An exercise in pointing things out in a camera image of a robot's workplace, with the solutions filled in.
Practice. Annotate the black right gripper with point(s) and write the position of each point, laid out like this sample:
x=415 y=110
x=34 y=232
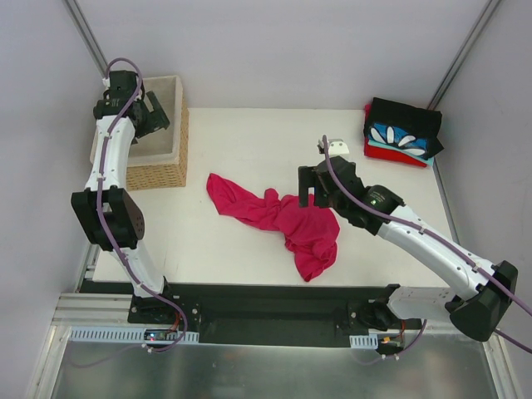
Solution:
x=307 y=185

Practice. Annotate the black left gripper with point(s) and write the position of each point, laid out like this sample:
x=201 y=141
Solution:
x=154 y=115

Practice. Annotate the magenta pink t-shirt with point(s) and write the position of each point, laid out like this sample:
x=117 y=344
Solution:
x=310 y=233

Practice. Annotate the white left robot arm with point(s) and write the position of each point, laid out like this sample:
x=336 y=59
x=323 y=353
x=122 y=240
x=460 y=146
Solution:
x=108 y=215

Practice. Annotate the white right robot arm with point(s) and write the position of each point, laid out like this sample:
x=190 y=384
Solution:
x=477 y=293

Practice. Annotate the woven wicker basket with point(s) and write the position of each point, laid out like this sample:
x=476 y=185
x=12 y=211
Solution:
x=156 y=161

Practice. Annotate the red folded t-shirt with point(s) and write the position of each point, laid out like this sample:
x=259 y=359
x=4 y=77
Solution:
x=379 y=153

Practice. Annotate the black folded printed t-shirt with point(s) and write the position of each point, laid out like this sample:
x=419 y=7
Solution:
x=404 y=126

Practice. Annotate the light teal folded t-shirt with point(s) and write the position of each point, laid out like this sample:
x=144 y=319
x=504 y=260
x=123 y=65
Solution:
x=413 y=154

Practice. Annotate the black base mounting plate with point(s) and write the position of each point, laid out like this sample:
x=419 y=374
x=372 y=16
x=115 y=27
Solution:
x=282 y=316

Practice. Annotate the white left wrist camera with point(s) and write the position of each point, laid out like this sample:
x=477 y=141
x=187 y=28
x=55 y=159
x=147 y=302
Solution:
x=106 y=82

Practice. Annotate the left aluminium corner post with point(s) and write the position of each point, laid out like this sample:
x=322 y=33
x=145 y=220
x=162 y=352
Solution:
x=86 y=33

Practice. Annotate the aluminium corner post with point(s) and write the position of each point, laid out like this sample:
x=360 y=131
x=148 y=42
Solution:
x=481 y=23
x=86 y=33

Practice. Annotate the right white cable duct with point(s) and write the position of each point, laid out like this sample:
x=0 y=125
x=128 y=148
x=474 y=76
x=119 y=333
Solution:
x=364 y=342

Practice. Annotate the white cable duct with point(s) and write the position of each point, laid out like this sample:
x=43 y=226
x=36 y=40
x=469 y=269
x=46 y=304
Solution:
x=152 y=336
x=364 y=342

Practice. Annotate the aluminium frame rail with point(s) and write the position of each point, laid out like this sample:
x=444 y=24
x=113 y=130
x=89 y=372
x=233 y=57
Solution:
x=92 y=308

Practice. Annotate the left white cable duct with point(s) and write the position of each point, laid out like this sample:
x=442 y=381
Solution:
x=152 y=336

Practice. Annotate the right aluminium corner post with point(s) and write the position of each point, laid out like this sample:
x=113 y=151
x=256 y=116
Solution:
x=481 y=23

